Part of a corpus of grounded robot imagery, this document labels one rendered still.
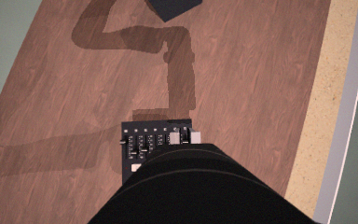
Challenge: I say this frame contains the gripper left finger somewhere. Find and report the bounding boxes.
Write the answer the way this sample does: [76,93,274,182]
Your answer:
[170,128,181,144]

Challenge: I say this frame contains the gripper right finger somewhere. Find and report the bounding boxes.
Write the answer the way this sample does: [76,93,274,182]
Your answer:
[187,128,201,144]

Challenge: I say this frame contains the black lighting desk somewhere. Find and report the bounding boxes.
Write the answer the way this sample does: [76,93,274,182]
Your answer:
[120,119,192,185]

